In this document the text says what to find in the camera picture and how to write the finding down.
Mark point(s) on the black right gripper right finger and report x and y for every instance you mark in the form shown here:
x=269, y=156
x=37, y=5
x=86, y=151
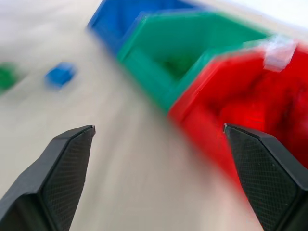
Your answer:
x=264, y=178

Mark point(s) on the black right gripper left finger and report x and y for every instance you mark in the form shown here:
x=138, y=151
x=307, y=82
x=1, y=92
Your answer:
x=50, y=178

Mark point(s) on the red block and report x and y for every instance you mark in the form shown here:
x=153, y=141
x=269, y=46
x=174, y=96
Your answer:
x=255, y=118

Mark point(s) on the red plastic bin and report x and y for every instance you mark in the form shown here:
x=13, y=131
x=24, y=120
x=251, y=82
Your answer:
x=240, y=96

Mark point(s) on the blue block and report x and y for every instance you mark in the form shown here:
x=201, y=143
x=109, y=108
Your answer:
x=60, y=75

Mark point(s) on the green block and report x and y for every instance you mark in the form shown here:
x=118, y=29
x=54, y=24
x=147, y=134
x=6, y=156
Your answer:
x=6, y=77

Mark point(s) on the clear tape piece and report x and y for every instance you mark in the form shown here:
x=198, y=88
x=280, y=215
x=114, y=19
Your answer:
x=279, y=54

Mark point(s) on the green plastic bin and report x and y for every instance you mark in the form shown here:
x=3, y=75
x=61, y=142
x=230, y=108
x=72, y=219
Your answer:
x=168, y=50

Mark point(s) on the blue plastic bin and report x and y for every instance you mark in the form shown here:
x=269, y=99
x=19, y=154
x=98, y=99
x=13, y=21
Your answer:
x=115, y=21

